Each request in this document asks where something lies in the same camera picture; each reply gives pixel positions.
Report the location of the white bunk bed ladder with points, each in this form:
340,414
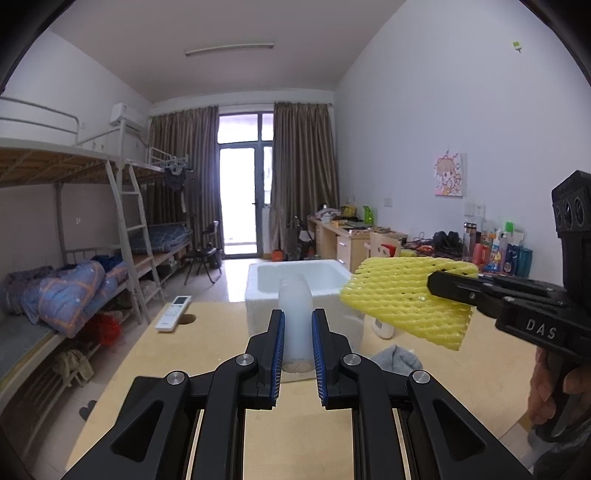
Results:
134,230

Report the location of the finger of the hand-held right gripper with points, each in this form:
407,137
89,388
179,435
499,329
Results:
531,290
457,286

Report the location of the wooden desk with drawers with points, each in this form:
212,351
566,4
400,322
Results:
332,240

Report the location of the white foam box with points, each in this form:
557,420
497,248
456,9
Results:
263,304

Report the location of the black trolley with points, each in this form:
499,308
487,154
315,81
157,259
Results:
301,240

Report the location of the red net bag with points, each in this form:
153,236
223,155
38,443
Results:
104,327

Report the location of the white pot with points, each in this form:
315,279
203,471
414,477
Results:
328,213

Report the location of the patterned desk mat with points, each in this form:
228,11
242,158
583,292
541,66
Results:
425,251

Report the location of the dark slippers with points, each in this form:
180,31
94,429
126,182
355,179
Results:
87,410

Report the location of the green bottle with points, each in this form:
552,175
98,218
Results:
367,216

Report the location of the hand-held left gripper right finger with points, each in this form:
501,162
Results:
317,360

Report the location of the grey sock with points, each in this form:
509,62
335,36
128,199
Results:
395,360

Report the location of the yellow cloth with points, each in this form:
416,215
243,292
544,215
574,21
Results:
71,367

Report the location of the blue checked bedding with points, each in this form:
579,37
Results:
159,237

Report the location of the large metal bunk bed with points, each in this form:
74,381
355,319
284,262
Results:
55,164

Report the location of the dark blue blanket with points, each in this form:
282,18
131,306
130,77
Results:
106,263

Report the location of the person's right hand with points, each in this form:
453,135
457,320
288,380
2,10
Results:
538,387

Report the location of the hanging dark clothes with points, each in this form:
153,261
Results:
175,179

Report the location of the ceiling tube light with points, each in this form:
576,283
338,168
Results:
229,50

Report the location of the small metal bunk bed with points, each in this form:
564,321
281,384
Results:
157,159

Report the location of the grey purple quilt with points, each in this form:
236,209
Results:
23,288

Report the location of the black folding chair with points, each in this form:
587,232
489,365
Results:
205,254

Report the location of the white remote control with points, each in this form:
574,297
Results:
173,313

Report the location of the yellow foam fruit net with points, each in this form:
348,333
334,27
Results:
397,295

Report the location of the brown curtain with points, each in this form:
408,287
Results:
184,147
304,175

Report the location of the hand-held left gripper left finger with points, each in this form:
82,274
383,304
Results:
277,360

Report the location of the glass balcony door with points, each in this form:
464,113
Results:
242,194

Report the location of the black headphones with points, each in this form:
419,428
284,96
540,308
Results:
447,241

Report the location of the orange container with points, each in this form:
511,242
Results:
277,255

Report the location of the cartoon wall poster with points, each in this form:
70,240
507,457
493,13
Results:
448,173

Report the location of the yellow box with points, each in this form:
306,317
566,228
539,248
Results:
348,211

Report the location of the white wall socket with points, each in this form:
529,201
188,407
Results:
474,209

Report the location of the blue orange striped quilt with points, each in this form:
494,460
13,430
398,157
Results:
74,300

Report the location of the wooden smiley chair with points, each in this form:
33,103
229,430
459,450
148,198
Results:
382,249

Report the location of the white air conditioner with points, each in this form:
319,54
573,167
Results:
125,116

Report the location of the row of toiletry bottles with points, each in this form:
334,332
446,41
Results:
498,251

